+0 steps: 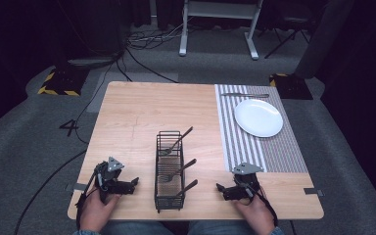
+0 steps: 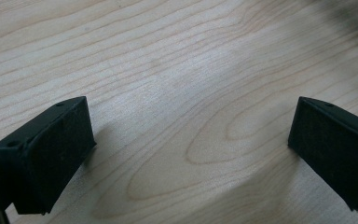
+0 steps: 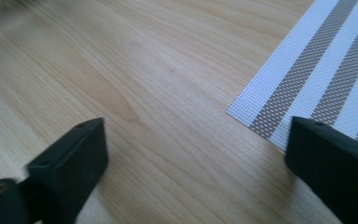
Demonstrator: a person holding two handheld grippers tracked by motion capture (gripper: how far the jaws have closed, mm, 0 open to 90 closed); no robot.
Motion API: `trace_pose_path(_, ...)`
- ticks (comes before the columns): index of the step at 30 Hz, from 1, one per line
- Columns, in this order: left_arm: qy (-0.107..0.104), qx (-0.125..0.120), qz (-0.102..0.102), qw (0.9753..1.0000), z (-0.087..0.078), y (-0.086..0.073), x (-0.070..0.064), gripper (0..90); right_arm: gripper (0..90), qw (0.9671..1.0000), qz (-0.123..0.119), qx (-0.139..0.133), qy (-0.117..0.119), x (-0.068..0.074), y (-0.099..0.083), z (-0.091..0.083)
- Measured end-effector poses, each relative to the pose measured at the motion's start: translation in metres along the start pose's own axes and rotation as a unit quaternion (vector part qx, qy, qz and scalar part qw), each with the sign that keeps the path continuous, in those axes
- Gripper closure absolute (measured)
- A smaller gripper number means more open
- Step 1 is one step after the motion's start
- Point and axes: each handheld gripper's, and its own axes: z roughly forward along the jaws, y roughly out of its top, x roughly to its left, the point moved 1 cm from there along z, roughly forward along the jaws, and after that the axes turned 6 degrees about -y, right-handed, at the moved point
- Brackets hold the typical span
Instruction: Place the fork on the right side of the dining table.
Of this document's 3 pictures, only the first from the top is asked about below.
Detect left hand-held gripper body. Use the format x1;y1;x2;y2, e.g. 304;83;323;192
93;156;135;205

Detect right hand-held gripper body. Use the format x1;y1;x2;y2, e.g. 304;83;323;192
228;162;266;202

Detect person's right hand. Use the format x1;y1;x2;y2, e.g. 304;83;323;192
234;190;276;235

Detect person's left hand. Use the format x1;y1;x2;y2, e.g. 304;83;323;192
78;187;122;233

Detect grey tape strip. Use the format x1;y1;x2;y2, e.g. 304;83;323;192
303;187;325;198
65;182;89;192

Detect person's legs in jeans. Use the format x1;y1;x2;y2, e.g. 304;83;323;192
99;219;254;235

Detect grey striped placemat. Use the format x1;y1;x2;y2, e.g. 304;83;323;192
213;83;309;174

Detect white round plate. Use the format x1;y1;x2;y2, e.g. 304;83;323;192
233;98;284;139

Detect metal table knife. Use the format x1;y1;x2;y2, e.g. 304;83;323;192
220;92;270;99

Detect black base with yellow stripes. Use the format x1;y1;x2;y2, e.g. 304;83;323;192
268;72;314;101
37;66;90;98

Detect black tripod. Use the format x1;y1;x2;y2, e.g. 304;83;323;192
263;14;311;61

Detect grey upright column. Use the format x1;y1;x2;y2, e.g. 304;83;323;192
294;0;356;80

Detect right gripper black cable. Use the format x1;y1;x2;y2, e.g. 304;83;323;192
243;181;279;228

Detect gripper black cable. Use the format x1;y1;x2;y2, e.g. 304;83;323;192
74;169;101;231
243;181;279;228

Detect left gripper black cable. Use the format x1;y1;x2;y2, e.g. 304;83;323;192
74;169;101;231

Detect dark-handled metal utensil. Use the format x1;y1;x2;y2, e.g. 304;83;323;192
174;178;199;198

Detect black wire cutlery rack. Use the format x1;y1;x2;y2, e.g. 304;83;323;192
154;130;186;213

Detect black floor cable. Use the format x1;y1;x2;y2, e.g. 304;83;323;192
13;48;135;235

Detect bundle of floor cables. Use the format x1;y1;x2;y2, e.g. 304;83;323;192
123;16;194;84

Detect white metal desk frame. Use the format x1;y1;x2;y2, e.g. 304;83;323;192
178;0;264;61

